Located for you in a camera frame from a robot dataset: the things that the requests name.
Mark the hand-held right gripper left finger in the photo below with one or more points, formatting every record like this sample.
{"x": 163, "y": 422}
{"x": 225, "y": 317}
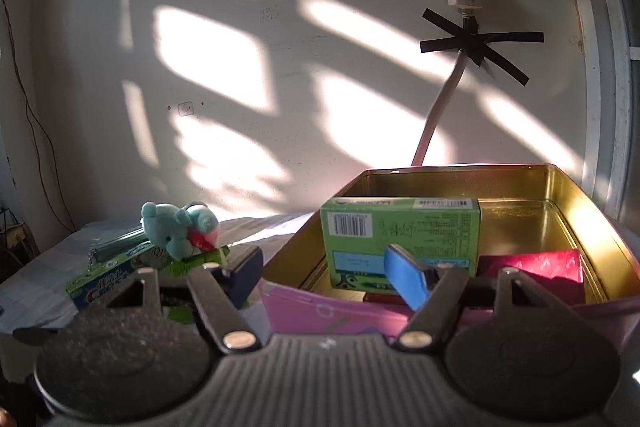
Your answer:
{"x": 245, "y": 272}

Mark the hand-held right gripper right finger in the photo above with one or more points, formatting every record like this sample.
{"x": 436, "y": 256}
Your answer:
{"x": 405, "y": 277}

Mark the long green toothpaste box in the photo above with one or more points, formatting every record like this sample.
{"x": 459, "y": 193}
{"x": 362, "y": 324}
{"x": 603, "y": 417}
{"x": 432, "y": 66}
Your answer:
{"x": 200, "y": 259}
{"x": 95, "y": 287}

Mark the wide green cardboard box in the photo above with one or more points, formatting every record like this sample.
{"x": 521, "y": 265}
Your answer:
{"x": 425, "y": 227}

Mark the teal plush bear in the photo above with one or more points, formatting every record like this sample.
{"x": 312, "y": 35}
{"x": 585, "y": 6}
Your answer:
{"x": 170, "y": 227}

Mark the gold metal tin box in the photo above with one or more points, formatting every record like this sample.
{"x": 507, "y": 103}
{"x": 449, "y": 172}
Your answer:
{"x": 550, "y": 187}

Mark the red foil packet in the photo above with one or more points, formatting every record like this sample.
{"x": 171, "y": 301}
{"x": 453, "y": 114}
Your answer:
{"x": 540, "y": 267}

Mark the white bed sheet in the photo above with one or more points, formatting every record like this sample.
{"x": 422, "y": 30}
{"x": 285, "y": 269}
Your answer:
{"x": 50, "y": 267}

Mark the large black tape cross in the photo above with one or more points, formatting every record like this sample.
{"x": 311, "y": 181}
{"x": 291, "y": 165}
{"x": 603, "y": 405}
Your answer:
{"x": 455, "y": 43}

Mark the white framed glass door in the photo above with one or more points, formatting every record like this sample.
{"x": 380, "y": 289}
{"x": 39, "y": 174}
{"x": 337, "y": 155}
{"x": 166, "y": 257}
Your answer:
{"x": 607, "y": 57}

